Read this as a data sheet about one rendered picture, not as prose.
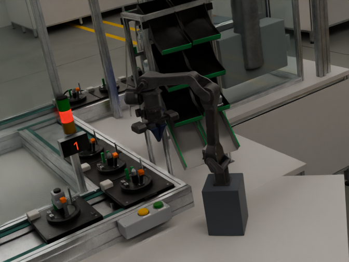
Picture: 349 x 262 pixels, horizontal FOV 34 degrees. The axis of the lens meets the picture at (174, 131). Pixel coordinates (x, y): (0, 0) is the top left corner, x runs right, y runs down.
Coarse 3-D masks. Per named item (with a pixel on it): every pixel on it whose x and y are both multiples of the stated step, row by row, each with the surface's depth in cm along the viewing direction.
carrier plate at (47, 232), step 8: (80, 200) 241; (48, 208) 239; (80, 208) 234; (88, 208) 233; (80, 216) 228; (88, 216) 227; (96, 216) 226; (32, 224) 230; (40, 224) 228; (48, 224) 227; (72, 224) 224; (80, 224) 223; (88, 224) 224; (40, 232) 222; (48, 232) 221; (56, 232) 220; (64, 232) 219; (72, 232) 221; (48, 240) 216; (56, 240) 218
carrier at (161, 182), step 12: (132, 168) 242; (144, 168) 259; (108, 180) 249; (120, 180) 252; (132, 180) 243; (144, 180) 244; (156, 180) 246; (108, 192) 243; (120, 192) 241; (132, 192) 239; (144, 192) 238; (156, 192) 237; (120, 204) 234; (132, 204) 232
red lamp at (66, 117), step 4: (60, 112) 230; (64, 112) 230; (68, 112) 230; (60, 116) 231; (64, 116) 230; (68, 116) 231; (72, 116) 233; (64, 120) 231; (68, 120) 231; (72, 120) 233
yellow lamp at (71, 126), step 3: (63, 123) 232; (66, 123) 232; (69, 123) 232; (72, 123) 233; (63, 126) 233; (66, 126) 232; (69, 126) 232; (72, 126) 233; (63, 129) 234; (66, 129) 233; (69, 129) 233; (72, 129) 233; (75, 129) 235; (66, 132) 233; (69, 132) 233; (72, 132) 233
